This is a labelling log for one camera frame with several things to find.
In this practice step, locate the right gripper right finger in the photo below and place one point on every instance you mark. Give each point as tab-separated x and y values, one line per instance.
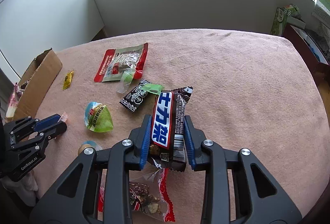
238	187

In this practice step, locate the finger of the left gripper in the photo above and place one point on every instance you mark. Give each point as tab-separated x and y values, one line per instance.
37	140
28	125

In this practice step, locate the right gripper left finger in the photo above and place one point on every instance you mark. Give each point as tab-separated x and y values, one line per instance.
73	197

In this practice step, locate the pink candy packet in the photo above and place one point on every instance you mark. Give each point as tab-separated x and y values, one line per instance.
63	117

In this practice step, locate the large bread packet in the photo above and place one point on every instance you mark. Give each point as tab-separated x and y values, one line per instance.
14	99

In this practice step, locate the Snickers chocolate bar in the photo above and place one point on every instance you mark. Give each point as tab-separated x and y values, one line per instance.
167	147

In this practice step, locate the braised egg packet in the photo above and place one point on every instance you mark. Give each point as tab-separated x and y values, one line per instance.
89	144

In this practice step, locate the green jelly cup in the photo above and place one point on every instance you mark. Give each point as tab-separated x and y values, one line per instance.
97	118

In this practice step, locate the black white candy packet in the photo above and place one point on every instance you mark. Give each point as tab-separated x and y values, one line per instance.
135	97

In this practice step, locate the yellow candy packet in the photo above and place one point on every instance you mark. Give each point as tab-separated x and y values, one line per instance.
68	80

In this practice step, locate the green candy packet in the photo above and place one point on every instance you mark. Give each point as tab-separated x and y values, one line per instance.
154	89

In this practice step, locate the small green candy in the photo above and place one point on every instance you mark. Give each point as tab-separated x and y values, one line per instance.
125	81

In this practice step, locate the red white snack pouch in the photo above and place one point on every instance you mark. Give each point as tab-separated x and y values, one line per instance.
116	61

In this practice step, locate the brown cardboard box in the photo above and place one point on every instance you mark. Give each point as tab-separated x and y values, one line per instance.
39	76

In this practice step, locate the pink table cloth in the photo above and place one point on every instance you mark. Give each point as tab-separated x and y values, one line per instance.
249	91

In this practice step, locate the white cabinet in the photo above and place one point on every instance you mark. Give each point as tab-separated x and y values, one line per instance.
28	27

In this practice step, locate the dark red storage box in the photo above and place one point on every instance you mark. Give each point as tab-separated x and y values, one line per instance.
314	59

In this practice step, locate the green white carton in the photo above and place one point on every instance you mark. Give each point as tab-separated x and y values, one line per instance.
281	17

